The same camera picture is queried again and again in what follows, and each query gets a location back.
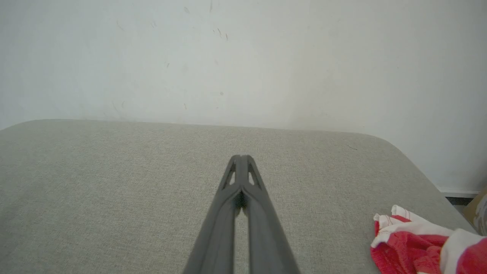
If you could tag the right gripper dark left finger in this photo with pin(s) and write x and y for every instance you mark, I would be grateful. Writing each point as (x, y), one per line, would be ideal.
(217, 236)

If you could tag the grey fabric sofa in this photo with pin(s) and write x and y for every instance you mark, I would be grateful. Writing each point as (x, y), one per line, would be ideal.
(114, 190)

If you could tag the brown cardboard box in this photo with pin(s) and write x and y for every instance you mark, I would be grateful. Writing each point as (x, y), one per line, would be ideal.
(480, 213)

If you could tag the red and white garment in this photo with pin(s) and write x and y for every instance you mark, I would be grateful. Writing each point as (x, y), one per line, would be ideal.
(403, 247)

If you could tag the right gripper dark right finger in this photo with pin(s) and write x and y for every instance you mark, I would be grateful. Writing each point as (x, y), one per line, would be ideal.
(266, 236)

